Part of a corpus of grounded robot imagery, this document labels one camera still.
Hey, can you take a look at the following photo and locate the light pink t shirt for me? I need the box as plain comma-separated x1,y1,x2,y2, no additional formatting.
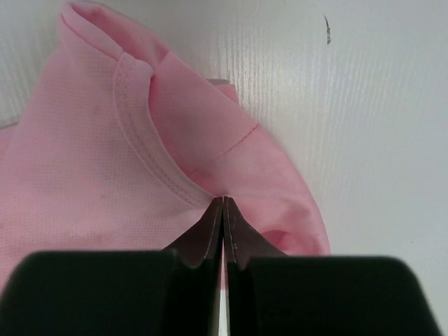
1,2,330,283

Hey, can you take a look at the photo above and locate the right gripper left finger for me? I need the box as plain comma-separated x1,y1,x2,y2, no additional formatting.
1,198,223,335

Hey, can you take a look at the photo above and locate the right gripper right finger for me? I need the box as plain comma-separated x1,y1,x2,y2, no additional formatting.
223,197,440,335

